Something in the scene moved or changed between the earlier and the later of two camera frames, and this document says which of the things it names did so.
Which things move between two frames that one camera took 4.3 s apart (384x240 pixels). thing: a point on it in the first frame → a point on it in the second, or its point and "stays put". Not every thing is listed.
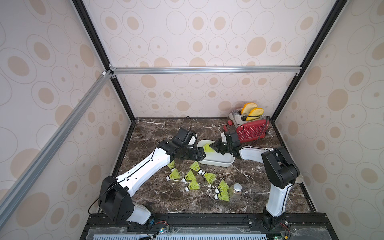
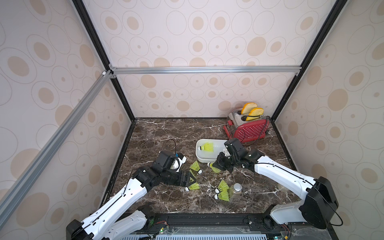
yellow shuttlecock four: x=193 y=185 stays put
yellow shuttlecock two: x=207 y=148 stays put
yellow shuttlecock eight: x=222 y=187 stays put
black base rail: x=210 y=227 stays put
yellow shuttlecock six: x=195 y=166 stays put
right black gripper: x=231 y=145 → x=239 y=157
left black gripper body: x=192 y=153 → x=176 y=178
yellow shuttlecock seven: x=210 y=177 → x=214 y=168
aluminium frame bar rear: x=203 y=70 stays put
